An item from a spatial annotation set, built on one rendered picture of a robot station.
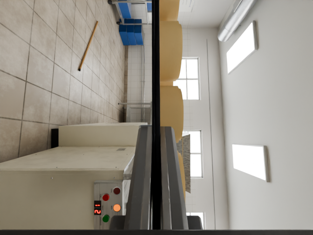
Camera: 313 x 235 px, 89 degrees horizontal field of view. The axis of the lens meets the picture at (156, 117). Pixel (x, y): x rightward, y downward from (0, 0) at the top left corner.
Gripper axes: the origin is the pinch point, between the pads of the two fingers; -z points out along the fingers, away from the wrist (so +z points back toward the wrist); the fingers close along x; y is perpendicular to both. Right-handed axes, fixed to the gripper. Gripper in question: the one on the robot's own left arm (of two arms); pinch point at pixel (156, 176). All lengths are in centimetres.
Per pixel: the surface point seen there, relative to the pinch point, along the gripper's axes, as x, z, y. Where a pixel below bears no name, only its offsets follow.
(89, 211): -33, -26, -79
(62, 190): -47, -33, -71
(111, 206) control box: -22, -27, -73
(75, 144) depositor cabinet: -76, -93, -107
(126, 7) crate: -66, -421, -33
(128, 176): -13, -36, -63
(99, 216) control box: -27, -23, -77
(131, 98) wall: -76, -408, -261
